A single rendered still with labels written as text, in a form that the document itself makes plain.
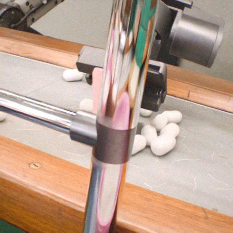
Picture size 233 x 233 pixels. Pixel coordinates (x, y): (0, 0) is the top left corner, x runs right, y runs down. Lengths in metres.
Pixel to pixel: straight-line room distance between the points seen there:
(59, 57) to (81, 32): 2.14
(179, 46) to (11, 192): 0.26
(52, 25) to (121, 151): 2.77
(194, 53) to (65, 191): 0.24
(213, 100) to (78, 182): 0.35
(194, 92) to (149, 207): 0.34
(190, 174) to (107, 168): 0.19
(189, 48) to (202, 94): 0.17
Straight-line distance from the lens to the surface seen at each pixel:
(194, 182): 0.35
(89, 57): 0.38
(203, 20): 0.45
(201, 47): 0.42
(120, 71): 0.17
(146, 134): 0.39
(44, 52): 0.67
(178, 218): 0.26
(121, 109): 0.17
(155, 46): 0.41
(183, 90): 0.58
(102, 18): 2.69
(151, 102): 0.39
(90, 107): 0.44
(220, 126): 0.51
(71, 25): 2.83
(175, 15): 0.46
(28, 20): 1.08
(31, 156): 0.31
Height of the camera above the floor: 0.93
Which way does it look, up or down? 24 degrees down
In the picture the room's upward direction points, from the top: 9 degrees clockwise
